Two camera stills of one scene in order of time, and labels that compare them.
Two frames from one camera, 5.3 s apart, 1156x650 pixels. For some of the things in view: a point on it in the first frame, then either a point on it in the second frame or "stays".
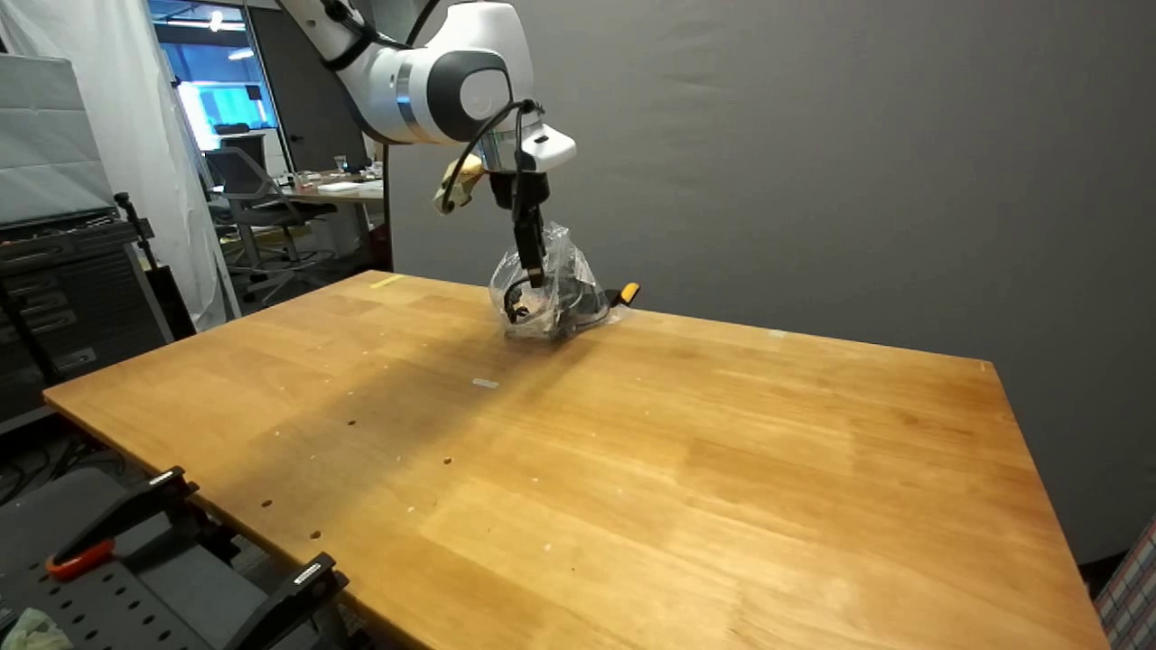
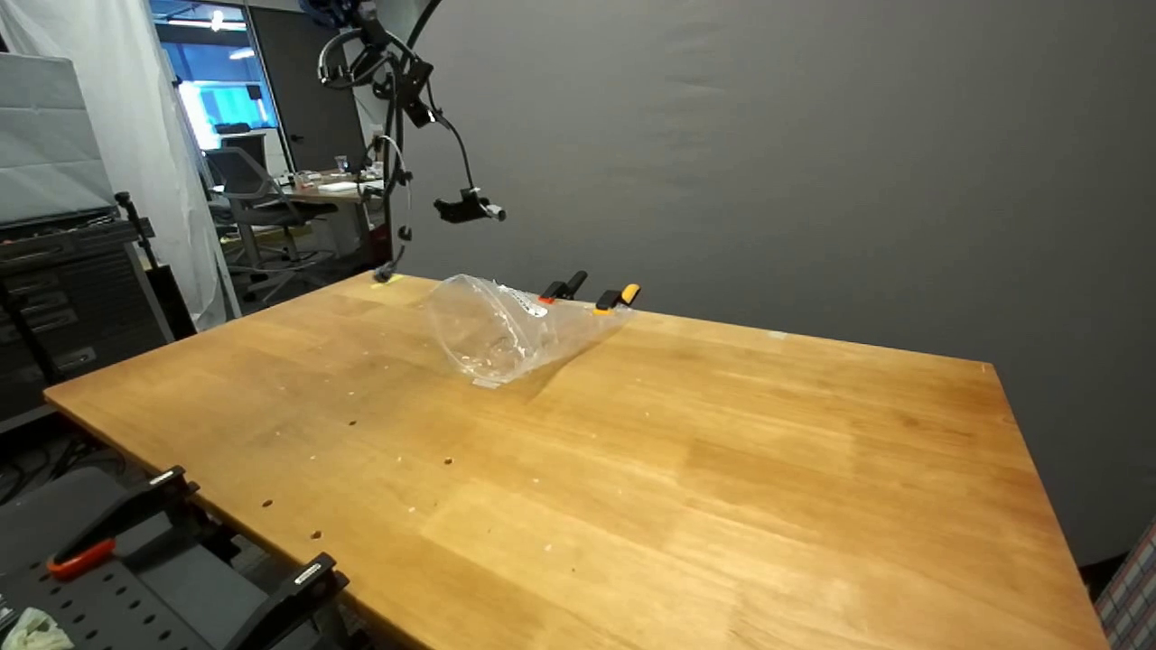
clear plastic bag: (553, 303) to (499, 332)
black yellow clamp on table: (627, 292) stays
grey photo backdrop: (964, 177) stays
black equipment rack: (80, 290) stays
